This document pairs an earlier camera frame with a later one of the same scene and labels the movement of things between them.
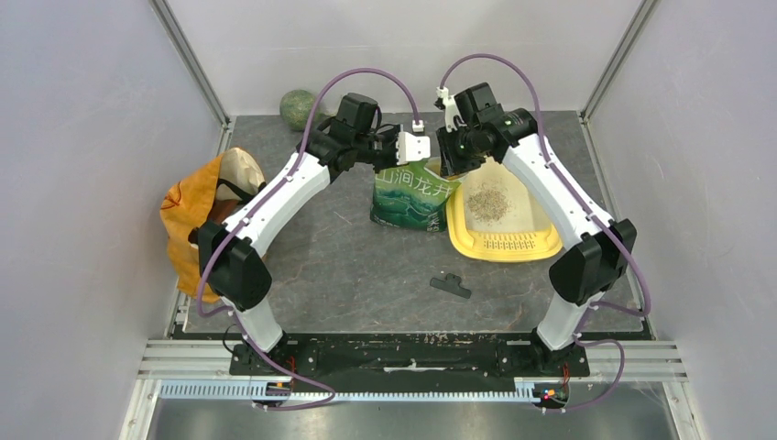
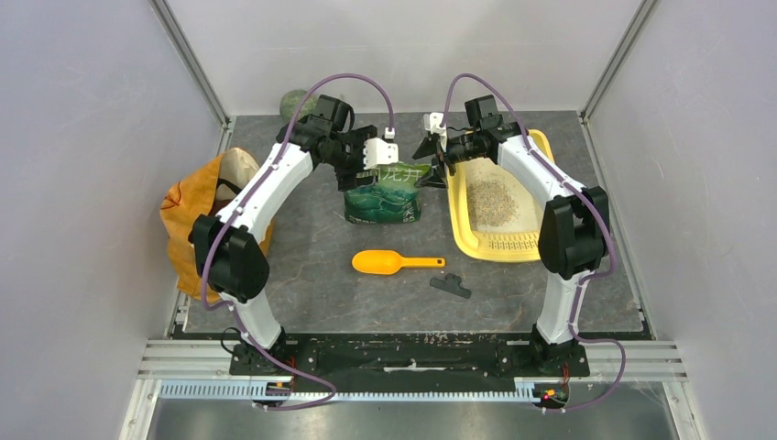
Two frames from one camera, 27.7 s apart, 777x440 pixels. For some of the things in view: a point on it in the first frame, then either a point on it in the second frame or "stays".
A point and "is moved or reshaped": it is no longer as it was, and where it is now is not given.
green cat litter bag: x=411 y=196 is moved or reshaped
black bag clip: x=452 y=285 stays
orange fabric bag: x=206 y=196 stays
